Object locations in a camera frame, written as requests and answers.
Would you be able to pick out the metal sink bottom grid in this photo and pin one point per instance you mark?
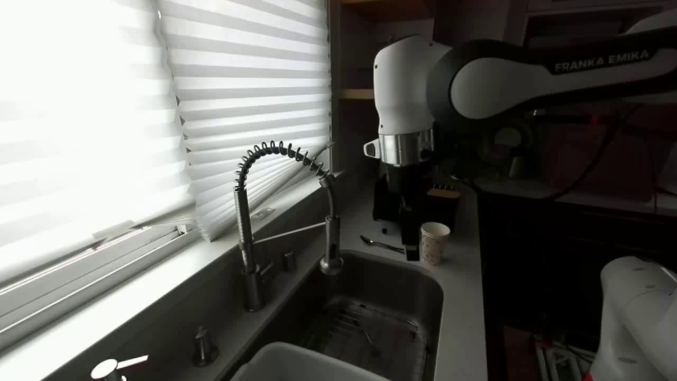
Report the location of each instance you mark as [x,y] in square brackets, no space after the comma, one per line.
[384,330]

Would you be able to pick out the black sink faucet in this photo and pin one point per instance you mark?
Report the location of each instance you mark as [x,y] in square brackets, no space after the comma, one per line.
[249,239]

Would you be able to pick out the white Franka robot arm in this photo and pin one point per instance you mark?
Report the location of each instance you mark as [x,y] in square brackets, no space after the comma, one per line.
[493,76]

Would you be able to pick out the chrome soap dispenser pump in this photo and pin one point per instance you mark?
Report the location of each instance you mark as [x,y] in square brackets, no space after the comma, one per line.
[206,349]

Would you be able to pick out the metal spoon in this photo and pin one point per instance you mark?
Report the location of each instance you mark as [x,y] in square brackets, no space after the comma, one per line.
[374,243]

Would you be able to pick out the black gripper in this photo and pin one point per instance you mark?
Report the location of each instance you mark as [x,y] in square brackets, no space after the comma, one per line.
[409,191]

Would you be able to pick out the striped rug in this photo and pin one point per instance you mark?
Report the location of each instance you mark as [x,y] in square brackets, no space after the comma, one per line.
[564,361]

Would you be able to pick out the stainless steel sink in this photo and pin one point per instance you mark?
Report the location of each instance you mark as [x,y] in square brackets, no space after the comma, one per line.
[394,286]

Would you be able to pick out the wooden shelf board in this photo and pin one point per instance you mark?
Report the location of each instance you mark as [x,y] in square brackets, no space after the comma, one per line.
[357,94]

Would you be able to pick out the white pleated window blind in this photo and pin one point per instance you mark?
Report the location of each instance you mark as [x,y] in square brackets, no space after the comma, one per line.
[246,107]
[86,119]

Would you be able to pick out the small chrome sink fitting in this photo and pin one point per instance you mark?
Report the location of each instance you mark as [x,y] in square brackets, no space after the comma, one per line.
[289,261]

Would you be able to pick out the white plastic wash basin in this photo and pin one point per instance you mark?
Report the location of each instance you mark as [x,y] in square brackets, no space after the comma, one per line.
[303,363]

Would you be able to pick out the white paper cup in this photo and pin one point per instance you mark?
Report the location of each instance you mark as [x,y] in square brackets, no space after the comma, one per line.
[435,248]
[435,228]

